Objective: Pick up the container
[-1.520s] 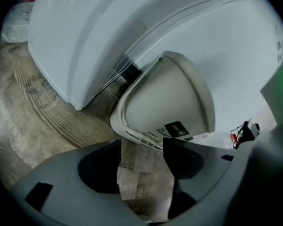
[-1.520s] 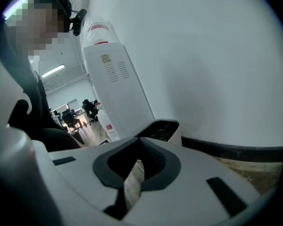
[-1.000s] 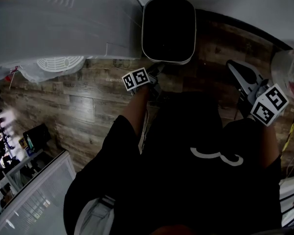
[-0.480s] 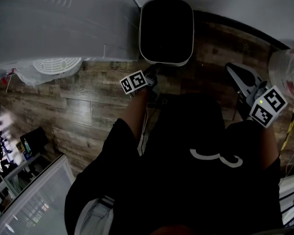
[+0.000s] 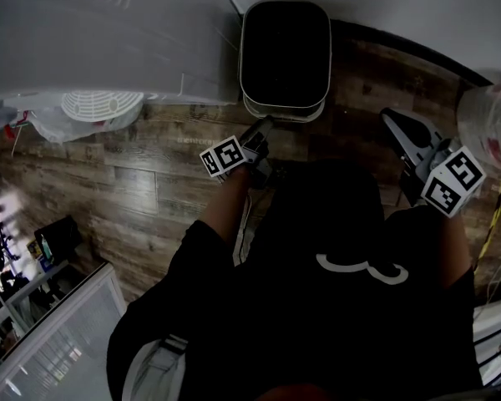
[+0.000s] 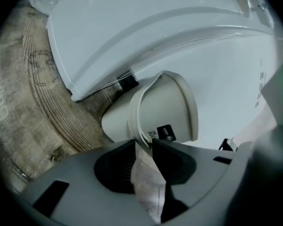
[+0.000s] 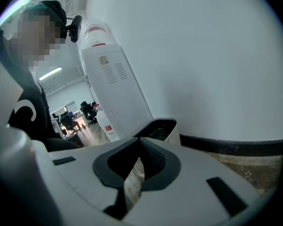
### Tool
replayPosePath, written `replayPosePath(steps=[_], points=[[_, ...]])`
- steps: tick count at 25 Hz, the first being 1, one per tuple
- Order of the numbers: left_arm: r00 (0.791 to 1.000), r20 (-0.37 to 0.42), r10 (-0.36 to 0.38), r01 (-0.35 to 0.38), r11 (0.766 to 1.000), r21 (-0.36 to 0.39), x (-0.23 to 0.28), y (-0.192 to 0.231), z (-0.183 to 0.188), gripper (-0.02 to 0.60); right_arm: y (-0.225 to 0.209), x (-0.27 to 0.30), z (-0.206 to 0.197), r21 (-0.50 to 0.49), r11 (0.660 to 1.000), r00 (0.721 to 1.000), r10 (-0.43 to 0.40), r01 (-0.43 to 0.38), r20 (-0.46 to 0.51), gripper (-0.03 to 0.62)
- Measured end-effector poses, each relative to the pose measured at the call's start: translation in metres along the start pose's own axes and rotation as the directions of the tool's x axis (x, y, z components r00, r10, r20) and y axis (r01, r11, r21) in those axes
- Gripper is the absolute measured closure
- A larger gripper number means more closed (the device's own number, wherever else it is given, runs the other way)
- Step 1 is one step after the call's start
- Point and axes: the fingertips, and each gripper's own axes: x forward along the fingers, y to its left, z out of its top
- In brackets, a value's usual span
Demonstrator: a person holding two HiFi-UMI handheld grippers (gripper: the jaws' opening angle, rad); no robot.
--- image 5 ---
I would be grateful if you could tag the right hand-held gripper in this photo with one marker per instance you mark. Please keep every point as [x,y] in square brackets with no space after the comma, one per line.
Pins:
[453,182]

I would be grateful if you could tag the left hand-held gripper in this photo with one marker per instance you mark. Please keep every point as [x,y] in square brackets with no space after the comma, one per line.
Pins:
[229,157]

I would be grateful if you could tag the white trash bin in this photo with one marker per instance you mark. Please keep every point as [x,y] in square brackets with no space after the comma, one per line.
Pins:
[286,57]

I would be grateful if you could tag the person's right forearm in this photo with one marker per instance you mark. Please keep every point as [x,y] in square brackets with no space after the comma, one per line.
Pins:
[455,249]

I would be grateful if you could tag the person's left forearm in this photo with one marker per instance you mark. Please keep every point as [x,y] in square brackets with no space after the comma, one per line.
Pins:
[227,207]

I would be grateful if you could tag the yellow black striped tape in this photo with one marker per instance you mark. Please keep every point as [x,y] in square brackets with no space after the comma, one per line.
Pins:
[490,224]

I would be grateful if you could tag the black printed t-shirt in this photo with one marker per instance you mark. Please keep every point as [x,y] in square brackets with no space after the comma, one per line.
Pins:
[309,307]

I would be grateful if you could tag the white water dispenser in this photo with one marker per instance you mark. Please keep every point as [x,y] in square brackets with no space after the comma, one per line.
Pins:
[100,36]

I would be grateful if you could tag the small black bin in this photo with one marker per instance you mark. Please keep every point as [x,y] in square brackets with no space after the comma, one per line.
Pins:
[60,236]

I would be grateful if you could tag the frosted glass partition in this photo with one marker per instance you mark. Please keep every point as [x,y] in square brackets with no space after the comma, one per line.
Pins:
[58,349]

